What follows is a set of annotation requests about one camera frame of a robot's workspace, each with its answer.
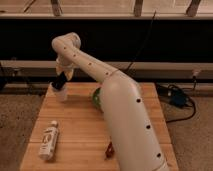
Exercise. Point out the red wrapped candy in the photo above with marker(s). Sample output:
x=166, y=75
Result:
x=109, y=151

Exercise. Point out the white plastic bottle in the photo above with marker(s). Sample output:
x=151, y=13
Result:
x=47, y=147

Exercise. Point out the green ceramic bowl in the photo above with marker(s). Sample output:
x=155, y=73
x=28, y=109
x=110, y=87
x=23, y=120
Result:
x=96, y=98

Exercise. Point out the white ceramic cup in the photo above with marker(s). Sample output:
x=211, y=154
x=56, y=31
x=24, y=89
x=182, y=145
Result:
x=60, y=93

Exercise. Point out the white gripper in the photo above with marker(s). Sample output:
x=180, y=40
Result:
x=67, y=69

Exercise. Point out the black eraser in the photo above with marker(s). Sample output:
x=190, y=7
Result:
x=59, y=82

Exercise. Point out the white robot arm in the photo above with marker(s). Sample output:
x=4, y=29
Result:
x=133, y=137

